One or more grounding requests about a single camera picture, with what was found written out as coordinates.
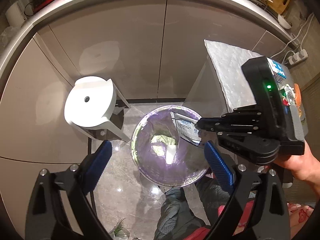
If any white blue snack packet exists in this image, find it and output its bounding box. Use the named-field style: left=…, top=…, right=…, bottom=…
left=170, top=112, right=201, bottom=146

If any crushed soda can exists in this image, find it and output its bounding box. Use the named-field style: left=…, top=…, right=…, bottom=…
left=280, top=84, right=296, bottom=106

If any yellow fruit peel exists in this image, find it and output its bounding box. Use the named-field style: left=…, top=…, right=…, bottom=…
left=294, top=83, right=302, bottom=118

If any trash bin with purple bag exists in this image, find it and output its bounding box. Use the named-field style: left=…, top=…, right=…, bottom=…
left=131, top=105, right=209, bottom=187

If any person's right hand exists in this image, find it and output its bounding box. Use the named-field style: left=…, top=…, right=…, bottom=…
left=274, top=140, right=320, bottom=200

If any white round stool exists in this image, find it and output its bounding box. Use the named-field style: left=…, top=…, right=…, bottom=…
left=64, top=76, right=131, bottom=142

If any white power strip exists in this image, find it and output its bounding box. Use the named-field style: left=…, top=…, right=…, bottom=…
left=288, top=49, right=308, bottom=66

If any white bowl with food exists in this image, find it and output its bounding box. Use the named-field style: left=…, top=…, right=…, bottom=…
left=277, top=14, right=292, bottom=30

